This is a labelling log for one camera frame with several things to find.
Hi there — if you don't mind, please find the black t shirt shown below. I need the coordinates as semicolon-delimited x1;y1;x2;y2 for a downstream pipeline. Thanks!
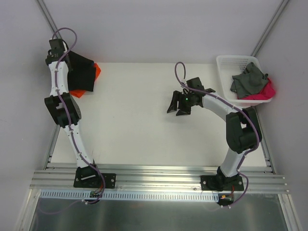
67;51;96;92

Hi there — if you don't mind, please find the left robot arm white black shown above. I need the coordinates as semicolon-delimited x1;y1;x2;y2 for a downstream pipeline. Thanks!
44;38;101;188

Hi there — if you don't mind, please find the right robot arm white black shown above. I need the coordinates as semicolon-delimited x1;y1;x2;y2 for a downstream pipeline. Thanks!
167;77;262;192

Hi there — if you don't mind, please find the orange t shirt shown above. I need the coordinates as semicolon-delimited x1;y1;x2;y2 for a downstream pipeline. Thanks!
68;63;101;98

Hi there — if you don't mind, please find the white plastic laundry basket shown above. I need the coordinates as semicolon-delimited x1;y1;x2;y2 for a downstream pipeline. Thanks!
216;55;276;107

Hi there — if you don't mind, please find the grey green t shirt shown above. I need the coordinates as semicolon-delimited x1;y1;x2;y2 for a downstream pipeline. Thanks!
230;62;268;99

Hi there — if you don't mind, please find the pink t shirt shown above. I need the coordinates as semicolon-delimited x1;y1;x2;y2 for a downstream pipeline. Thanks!
242;78;276;101

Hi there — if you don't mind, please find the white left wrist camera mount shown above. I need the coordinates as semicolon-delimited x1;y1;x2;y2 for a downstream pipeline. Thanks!
62;40;69;53

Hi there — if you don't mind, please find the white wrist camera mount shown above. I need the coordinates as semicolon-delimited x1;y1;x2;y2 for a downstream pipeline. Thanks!
181;79;187;89
62;40;69;53

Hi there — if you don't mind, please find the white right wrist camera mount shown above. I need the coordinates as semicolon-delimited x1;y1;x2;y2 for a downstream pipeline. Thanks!
181;79;187;89

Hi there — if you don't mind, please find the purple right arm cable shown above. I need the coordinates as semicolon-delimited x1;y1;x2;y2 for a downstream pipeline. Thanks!
174;61;263;209

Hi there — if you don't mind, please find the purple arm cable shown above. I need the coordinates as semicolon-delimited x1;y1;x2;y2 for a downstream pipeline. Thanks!
174;61;263;209
51;27;106;205

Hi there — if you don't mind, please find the left corner aluminium post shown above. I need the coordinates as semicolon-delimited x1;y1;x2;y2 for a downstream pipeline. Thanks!
36;0;77;68

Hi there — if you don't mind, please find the corner aluminium post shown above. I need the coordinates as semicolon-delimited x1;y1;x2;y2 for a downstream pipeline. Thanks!
36;0;77;68
250;0;291;57

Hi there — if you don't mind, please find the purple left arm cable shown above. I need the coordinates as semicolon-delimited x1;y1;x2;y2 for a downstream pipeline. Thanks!
51;27;106;205

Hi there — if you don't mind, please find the aluminium mounting rail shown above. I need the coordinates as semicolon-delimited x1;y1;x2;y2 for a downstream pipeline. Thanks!
30;163;290;194

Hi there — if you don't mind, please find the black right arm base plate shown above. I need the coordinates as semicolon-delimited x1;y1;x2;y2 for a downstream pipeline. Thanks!
200;174;244;192

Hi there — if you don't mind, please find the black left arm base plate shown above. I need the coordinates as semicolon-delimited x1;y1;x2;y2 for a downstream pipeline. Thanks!
73;173;116;189

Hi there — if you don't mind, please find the right corner aluminium post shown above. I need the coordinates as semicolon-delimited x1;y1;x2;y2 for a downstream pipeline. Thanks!
250;0;291;57

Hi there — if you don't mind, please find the white slotted cable duct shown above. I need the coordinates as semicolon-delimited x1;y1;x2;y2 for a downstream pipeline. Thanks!
40;190;218;203

